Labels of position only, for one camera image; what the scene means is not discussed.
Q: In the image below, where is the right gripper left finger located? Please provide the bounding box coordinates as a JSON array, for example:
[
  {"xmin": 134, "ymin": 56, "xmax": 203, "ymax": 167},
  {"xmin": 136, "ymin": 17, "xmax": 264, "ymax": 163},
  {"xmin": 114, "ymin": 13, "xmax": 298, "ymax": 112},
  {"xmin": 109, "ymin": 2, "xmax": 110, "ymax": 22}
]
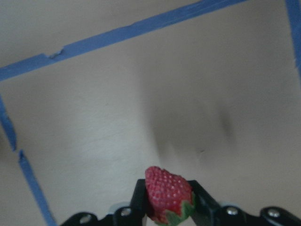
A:
[{"xmin": 62, "ymin": 179, "xmax": 147, "ymax": 226}]

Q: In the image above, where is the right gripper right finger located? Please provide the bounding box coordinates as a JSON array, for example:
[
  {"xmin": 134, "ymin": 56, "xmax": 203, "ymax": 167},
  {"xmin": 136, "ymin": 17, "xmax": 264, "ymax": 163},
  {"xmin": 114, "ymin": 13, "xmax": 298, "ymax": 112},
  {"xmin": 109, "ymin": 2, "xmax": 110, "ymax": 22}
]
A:
[{"xmin": 189, "ymin": 180, "xmax": 301, "ymax": 226}]

